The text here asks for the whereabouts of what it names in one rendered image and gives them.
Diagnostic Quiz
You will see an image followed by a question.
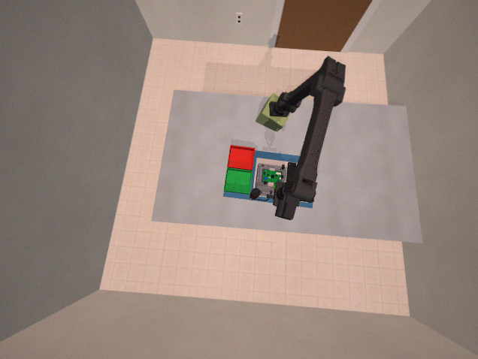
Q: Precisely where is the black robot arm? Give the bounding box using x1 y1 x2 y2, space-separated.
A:
269 56 346 220

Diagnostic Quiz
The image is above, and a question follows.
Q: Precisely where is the green bin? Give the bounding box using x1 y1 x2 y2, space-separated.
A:
224 167 252 195

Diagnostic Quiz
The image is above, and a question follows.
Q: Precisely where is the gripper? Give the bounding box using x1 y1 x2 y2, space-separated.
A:
273 182 285 207

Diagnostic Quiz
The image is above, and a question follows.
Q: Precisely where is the red bin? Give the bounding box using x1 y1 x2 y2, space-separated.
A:
227 145 255 170

